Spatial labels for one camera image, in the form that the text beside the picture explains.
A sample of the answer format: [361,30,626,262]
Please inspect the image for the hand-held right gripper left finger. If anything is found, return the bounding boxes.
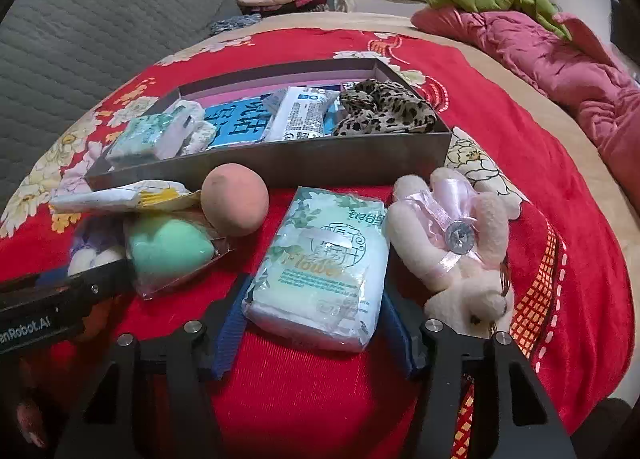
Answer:
[52,273,253,459]

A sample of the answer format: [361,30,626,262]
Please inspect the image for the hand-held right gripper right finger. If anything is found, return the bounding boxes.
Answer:
[381,279,578,459]

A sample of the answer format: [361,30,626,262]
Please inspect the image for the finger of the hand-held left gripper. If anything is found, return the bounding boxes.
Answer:
[65,258,137,300]

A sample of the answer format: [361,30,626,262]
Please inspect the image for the purple white sponges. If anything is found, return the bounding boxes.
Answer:
[67,219,129,276]

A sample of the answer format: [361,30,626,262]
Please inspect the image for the green heart sponge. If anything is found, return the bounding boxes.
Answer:
[123,211,237,301]

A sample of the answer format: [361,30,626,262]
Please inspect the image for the white and yellow packet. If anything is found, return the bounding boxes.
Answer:
[49,179,202,214]

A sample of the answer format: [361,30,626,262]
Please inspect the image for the cream plush bunny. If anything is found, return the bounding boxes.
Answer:
[387,167,517,341]

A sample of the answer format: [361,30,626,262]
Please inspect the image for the green tissue pack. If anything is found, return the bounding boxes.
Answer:
[241,186,392,354]
[106,114,174,162]

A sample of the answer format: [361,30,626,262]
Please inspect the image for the pink makeup sponge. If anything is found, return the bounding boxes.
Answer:
[200,164,270,239]

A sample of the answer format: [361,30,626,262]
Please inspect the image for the brown cardboard box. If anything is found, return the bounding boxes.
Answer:
[85,58,454,192]

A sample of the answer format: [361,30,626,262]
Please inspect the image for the white floral cloth bow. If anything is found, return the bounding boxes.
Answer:
[167,99,219,156]

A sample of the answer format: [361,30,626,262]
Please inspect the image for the white and blue wipes packet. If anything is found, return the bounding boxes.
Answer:
[262,86,342,142]

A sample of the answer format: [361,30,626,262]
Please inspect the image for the leopard print scrunchie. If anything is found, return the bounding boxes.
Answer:
[332,79,439,138]

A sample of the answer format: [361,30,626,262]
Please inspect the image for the person's left hand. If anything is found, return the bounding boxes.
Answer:
[0,356,53,451]

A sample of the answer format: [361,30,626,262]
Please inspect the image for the red floral blanket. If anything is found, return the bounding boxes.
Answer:
[0,28,636,459]

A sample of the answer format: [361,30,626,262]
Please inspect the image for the pink and blue book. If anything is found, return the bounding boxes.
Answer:
[189,73,377,148]

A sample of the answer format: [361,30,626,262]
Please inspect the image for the grey quilted headboard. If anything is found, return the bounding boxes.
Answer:
[0,0,244,212]

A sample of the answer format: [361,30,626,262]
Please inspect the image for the blue patterned cloth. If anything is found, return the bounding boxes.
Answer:
[207,13,264,38]

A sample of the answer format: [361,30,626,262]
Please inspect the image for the pink quilt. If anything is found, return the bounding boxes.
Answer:
[410,6,640,186]

